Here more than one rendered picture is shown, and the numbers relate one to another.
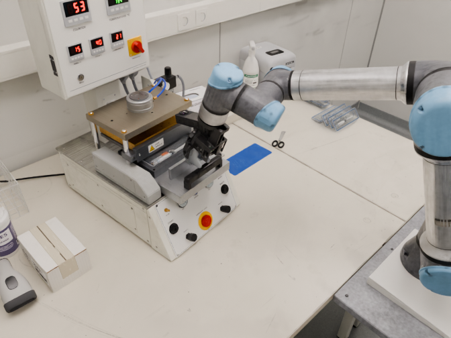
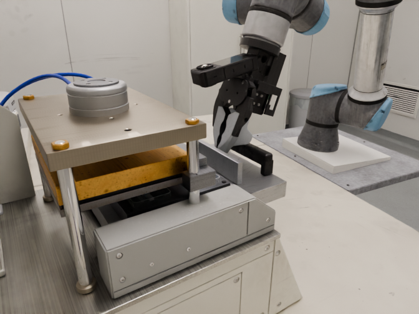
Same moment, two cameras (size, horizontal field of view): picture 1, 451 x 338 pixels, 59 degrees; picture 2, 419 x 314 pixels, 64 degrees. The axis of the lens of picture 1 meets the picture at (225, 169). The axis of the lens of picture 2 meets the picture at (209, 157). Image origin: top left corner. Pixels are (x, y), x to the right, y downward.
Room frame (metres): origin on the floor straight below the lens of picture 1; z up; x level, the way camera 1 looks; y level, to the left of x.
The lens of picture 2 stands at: (0.79, 0.64, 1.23)
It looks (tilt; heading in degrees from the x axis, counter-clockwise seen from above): 23 degrees down; 288
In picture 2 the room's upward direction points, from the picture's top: straight up
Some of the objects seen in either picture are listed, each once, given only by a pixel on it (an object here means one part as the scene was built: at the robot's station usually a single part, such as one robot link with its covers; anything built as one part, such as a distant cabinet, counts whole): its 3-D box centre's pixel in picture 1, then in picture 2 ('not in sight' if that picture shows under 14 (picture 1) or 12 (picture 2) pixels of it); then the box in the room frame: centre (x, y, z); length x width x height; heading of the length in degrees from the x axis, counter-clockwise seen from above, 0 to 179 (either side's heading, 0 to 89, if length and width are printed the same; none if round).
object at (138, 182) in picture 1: (125, 174); (195, 229); (0.93, 0.30, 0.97); 0.25 x 0.05 x 0.07; 52
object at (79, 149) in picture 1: (139, 151); (93, 227); (1.10, 0.29, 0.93); 0.46 x 0.35 x 0.01; 52
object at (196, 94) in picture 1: (187, 102); not in sight; (1.62, 0.18, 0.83); 0.23 x 0.12 x 0.07; 127
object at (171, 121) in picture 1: (143, 118); (103, 137); (1.08, 0.26, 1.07); 0.22 x 0.17 x 0.10; 142
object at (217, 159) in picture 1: (203, 171); (242, 151); (0.92, 0.06, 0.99); 0.15 x 0.02 x 0.04; 142
